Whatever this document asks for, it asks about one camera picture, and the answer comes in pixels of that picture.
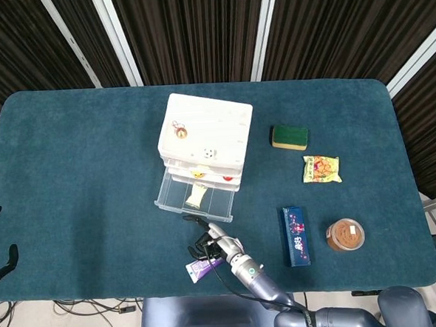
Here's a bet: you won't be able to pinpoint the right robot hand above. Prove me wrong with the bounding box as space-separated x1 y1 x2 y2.
183 212 246 266

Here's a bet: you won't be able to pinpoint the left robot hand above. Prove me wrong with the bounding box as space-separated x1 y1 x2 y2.
0 200 21 285

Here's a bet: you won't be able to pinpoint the clear drawer with chick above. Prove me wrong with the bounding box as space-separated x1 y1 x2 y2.
151 164 238 227

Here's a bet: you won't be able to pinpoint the small yellow paper packet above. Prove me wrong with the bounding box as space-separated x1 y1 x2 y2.
184 182 209 210

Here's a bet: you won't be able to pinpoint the purple and white toothpaste tube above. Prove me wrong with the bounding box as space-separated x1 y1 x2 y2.
185 257 226 284

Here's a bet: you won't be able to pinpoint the blue printed carton box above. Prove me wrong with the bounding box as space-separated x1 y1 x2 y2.
282 205 313 269

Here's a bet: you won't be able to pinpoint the blue grey robot torso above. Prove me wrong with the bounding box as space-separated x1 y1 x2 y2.
137 287 299 327

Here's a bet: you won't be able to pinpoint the teal table cloth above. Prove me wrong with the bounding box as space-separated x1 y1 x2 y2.
0 64 436 314

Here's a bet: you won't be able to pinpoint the clear jar with brown paste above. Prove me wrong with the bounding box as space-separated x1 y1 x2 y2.
324 216 367 253

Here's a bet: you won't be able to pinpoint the yellow snack packet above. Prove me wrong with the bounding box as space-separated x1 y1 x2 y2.
301 153 344 186

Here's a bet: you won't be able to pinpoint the green and yellow sponge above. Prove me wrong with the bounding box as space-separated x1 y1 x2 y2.
270 124 310 154

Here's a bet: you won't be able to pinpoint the dark brown pleated curtain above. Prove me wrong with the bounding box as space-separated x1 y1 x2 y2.
0 0 436 226

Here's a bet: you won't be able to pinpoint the gold bell with red cord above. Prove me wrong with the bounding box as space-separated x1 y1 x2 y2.
170 119 189 141

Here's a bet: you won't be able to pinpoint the tangled floor cables with adapter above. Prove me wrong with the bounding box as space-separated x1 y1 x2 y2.
52 294 144 327

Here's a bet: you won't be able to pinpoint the white plastic drawer unit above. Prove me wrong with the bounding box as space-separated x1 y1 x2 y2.
153 87 259 198

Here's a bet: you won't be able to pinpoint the white partition frame post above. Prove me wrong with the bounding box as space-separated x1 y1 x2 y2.
382 20 436 101
245 0 285 83
89 0 144 90
38 0 103 92

